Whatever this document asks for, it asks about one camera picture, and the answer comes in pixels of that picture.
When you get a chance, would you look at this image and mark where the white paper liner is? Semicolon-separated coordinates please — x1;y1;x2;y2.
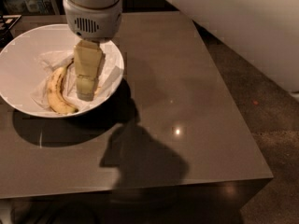
30;41;124;117

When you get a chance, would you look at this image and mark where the shelf with bottles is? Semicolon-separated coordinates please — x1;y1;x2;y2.
0;0;59;16

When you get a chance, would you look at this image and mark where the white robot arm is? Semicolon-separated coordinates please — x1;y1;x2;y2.
63;0;299;100

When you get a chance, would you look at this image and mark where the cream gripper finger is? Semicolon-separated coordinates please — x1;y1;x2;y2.
74;40;103;101

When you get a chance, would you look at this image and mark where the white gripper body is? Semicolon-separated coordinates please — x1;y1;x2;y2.
63;0;122;42

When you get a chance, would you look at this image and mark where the large yellow banana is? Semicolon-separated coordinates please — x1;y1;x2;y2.
46;61;78;115

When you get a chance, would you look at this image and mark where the white bowl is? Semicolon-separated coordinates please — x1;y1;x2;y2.
0;23;125;119

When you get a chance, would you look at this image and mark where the small yellow banana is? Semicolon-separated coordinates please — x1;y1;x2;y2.
93;87;101;98

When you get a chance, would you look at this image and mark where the dark tray at edge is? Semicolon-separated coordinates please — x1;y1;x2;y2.
0;15;21;48

